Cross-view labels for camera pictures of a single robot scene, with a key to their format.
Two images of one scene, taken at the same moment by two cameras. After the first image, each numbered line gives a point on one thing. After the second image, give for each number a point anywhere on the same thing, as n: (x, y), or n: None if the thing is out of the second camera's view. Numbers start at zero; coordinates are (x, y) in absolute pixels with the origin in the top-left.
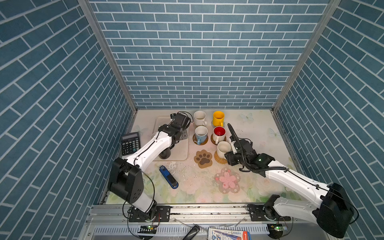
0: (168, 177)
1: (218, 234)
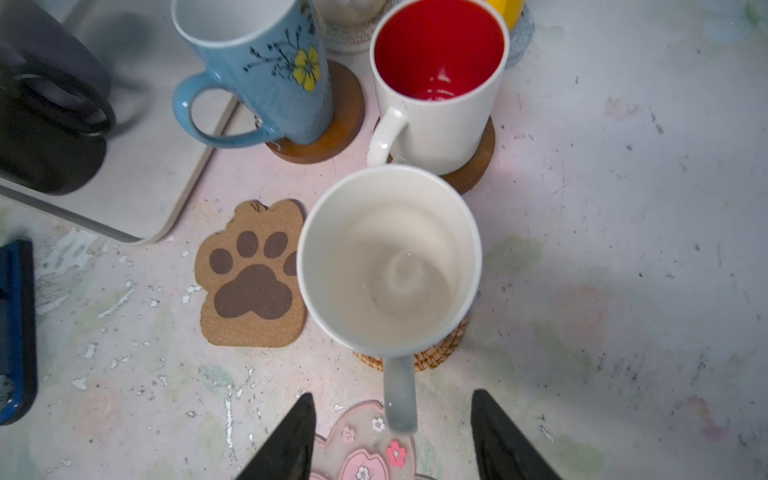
0: (19, 378)
1: None
